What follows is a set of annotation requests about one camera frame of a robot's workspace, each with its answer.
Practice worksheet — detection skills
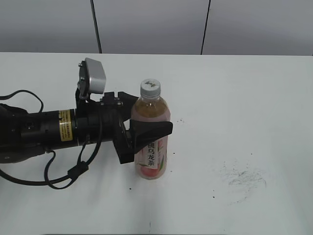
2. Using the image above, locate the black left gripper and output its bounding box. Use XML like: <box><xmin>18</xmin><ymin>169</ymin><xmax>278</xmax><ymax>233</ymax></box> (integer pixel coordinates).
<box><xmin>75</xmin><ymin>92</ymin><xmax>173</xmax><ymax>165</ymax></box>

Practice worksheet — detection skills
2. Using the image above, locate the white bottle cap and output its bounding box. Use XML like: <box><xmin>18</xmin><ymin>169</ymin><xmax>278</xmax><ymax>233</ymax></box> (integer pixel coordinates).
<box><xmin>140</xmin><ymin>79</ymin><xmax>161</xmax><ymax>98</ymax></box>

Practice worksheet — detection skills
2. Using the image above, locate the peach oolong tea bottle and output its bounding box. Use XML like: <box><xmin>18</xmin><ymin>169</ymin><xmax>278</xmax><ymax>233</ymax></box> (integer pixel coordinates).
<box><xmin>131</xmin><ymin>94</ymin><xmax>172</xmax><ymax>181</ymax></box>

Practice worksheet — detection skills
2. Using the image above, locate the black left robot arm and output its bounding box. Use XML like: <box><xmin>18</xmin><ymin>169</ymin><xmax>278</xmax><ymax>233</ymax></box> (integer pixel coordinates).
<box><xmin>0</xmin><ymin>92</ymin><xmax>173</xmax><ymax>164</ymax></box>

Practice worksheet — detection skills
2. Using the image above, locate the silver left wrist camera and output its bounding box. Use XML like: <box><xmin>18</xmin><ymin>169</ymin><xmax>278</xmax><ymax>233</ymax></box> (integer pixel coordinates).
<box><xmin>77</xmin><ymin>57</ymin><xmax>106</xmax><ymax>100</ymax></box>

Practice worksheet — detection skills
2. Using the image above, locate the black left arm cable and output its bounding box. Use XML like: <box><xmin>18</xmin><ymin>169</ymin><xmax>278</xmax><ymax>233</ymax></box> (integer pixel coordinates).
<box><xmin>0</xmin><ymin>90</ymin><xmax>102</xmax><ymax>189</ymax></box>

